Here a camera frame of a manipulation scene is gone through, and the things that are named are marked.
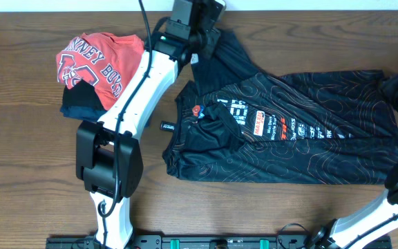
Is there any black orange-lined jersey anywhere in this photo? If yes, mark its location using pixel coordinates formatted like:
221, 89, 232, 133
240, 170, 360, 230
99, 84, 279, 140
162, 31, 398, 185

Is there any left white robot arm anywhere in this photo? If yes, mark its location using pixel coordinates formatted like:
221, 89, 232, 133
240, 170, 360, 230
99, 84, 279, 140
69, 28, 220, 248

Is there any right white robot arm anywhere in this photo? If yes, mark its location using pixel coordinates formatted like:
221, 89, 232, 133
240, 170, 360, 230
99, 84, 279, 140
305, 75, 398, 249

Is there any orange printed t-shirt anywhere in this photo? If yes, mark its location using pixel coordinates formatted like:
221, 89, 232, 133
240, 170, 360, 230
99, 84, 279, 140
56, 33, 144, 111

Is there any black folded shirt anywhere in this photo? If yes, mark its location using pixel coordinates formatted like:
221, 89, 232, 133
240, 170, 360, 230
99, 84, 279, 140
62, 80, 104, 111

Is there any navy folded shirt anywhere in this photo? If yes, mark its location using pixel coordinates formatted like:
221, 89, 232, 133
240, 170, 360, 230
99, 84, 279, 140
60, 105, 106, 122

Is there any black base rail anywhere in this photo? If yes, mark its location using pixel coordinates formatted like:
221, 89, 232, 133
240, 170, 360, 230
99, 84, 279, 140
45, 233, 393, 249

